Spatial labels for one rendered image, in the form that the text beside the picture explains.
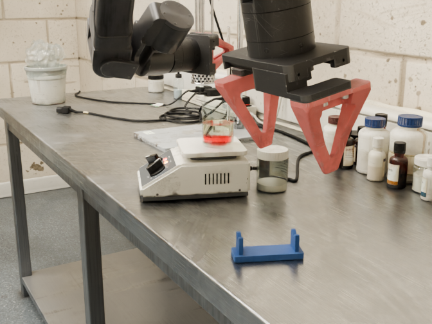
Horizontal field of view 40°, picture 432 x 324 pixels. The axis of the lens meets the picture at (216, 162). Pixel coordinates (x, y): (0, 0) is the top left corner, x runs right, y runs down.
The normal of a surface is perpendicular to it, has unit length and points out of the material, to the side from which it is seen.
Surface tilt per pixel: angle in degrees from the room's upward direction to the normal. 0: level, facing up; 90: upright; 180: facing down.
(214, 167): 90
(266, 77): 101
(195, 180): 90
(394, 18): 90
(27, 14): 90
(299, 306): 0
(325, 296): 0
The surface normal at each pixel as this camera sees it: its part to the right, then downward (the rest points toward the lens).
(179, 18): 0.48, -0.54
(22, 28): 0.50, 0.24
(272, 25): -0.21, 0.39
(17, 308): 0.00, -0.96
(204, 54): -0.74, 0.19
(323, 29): -0.87, 0.14
